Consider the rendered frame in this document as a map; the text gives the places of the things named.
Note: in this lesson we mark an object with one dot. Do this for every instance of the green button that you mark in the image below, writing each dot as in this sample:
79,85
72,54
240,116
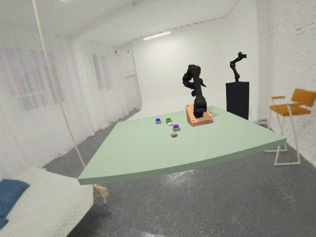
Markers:
168,120

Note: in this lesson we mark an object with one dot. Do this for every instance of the purple button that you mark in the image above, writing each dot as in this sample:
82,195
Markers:
176,128

